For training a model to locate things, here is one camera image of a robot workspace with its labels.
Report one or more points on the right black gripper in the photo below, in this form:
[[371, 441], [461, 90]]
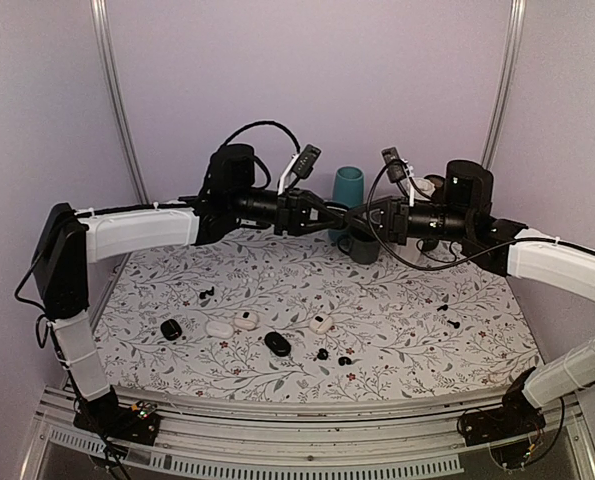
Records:
[[389, 206]]

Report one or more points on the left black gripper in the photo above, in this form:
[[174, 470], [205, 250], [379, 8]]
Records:
[[295, 212]]

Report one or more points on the black earbud charging case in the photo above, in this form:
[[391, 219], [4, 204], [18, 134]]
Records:
[[171, 330]]

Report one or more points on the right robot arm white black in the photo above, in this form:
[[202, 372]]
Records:
[[462, 213]]

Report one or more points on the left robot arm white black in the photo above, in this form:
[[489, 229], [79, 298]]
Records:
[[72, 240]]

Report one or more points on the cream open earbud case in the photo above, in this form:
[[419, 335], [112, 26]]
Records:
[[321, 324]]

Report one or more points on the white open earbud case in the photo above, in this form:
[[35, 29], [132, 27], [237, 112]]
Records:
[[246, 321]]

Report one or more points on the black oval earbud case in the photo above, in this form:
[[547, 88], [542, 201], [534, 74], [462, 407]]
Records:
[[277, 344]]

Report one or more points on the white closed earbud case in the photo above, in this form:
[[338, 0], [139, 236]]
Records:
[[219, 329]]

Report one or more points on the dark grey mug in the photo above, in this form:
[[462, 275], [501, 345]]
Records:
[[360, 247]]

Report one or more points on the teal tall vase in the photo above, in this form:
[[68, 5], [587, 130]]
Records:
[[348, 187]]

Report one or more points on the white ribbed vase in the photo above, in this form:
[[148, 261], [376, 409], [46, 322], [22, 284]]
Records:
[[423, 187]]

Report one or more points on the dark brown cylinder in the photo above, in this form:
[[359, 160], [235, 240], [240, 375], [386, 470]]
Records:
[[436, 180]]

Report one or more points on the floral patterned table mat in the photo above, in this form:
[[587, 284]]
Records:
[[385, 320]]

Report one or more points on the black round earbud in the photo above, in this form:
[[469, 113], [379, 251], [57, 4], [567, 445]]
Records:
[[321, 354]]

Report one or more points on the black earbud pair left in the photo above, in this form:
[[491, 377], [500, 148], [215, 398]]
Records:
[[206, 293]]

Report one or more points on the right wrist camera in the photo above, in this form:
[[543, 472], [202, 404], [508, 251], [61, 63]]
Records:
[[399, 173]]

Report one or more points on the right aluminium frame post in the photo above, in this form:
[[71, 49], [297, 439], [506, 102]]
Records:
[[503, 93]]

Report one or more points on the aluminium frame post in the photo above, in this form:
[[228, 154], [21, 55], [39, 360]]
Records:
[[102, 30], [503, 93]]

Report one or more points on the front aluminium rail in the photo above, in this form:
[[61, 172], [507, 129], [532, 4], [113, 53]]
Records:
[[229, 439]]

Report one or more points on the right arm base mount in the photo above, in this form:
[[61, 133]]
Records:
[[514, 417]]

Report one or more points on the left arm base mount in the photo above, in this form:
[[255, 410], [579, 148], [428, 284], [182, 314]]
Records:
[[113, 421]]

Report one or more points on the left aluminium frame post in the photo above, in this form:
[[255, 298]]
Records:
[[102, 30]]

